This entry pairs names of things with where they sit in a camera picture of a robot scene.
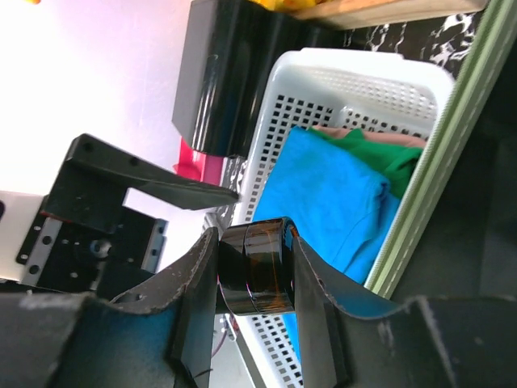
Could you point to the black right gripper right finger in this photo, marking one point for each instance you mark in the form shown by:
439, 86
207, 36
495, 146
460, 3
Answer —
351, 337

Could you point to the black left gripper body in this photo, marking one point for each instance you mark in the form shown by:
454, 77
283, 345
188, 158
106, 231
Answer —
69, 258

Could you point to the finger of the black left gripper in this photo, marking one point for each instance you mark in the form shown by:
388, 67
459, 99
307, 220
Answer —
93, 180

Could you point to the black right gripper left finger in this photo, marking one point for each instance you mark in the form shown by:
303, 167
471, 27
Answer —
157, 334

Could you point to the blue shirt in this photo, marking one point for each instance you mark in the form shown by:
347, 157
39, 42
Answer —
342, 207

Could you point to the dark amber cosmetic jar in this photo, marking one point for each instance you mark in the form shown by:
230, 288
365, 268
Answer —
255, 268

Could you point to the green shirt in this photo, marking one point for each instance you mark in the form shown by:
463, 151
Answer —
395, 162

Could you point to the pink sweater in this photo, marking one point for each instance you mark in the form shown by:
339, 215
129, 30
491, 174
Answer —
398, 139

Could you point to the green hard-shell suitcase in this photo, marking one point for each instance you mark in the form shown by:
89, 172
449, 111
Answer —
478, 74

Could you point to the magenta plastic tray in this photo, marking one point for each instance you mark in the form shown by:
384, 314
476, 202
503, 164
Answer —
198, 166

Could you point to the black box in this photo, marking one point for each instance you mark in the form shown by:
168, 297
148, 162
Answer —
230, 48

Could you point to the white plastic mesh basket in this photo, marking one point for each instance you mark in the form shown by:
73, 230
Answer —
337, 88

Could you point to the yellow shorts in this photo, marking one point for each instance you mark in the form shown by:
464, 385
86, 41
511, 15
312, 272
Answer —
288, 5

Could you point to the wooden clothes rack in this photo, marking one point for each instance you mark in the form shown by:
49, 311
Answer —
345, 15

